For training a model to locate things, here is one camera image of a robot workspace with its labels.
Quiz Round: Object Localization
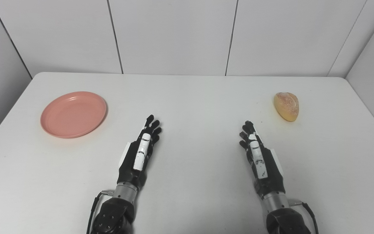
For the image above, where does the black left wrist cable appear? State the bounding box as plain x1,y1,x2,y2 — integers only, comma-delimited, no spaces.
86,191,113,234

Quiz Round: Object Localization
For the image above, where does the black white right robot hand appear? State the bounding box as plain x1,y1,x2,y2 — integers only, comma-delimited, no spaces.
239,121,286,197

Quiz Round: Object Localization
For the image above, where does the pink round plate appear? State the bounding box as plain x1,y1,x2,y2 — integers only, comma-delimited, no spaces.
40,91,107,139

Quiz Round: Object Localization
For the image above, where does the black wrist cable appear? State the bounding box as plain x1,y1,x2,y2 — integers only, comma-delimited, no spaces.
86,191,113,234
289,201,319,234

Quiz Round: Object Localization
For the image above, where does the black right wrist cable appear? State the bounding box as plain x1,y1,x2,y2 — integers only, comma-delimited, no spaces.
289,201,319,234

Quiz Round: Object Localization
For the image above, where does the golden bread roll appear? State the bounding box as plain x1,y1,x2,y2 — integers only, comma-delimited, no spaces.
274,92,300,123

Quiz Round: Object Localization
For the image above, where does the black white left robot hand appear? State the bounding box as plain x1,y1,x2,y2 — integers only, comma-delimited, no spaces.
117,114,162,190

